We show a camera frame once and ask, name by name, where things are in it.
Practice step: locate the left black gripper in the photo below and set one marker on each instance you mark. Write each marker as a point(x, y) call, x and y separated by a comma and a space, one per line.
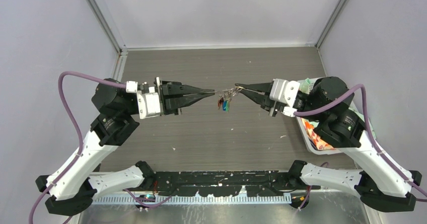
point(171, 93)

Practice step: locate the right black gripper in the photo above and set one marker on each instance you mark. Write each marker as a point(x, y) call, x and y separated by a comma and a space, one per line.
point(266, 102)

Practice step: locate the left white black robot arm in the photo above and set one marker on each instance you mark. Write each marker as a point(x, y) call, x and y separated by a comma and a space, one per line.
point(73, 187)

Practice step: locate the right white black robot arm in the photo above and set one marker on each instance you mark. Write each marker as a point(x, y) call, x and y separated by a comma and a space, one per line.
point(379, 182)

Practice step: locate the green patterned cloth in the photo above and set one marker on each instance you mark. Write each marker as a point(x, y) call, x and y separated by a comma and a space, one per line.
point(305, 85)

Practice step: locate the white plastic basket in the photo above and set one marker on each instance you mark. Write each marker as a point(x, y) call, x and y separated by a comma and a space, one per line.
point(337, 127)

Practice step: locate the orange patterned cloth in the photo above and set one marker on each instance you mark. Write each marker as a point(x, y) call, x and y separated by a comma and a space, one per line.
point(314, 138)

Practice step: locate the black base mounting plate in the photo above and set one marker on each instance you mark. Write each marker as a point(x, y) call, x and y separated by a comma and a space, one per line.
point(219, 183)

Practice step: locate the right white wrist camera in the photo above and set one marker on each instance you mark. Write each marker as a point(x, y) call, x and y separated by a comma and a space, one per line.
point(285, 91)

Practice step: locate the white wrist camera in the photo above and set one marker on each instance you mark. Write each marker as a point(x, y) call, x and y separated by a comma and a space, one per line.
point(147, 99)
point(285, 91)

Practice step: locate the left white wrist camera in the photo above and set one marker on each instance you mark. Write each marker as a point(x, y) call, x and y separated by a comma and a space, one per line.
point(147, 99)

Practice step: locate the white slotted cable duct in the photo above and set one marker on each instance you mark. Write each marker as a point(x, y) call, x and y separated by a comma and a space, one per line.
point(242, 198)

